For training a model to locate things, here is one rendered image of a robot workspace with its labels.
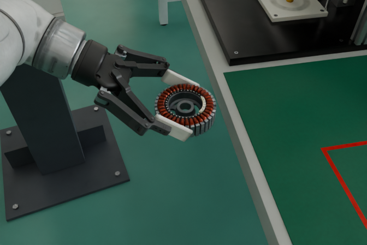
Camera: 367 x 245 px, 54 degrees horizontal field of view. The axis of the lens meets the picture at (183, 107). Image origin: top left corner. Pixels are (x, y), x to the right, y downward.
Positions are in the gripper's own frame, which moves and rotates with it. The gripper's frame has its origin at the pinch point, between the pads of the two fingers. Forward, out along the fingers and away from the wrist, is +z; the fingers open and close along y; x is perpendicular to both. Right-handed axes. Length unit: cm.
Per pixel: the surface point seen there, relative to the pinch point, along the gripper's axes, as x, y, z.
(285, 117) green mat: 4.8, -4.9, 20.0
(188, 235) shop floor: -71, -13, 38
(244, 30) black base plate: 2.5, -31.5, 11.5
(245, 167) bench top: -0.9, 6.3, 14.4
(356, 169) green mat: 10.2, 6.2, 29.9
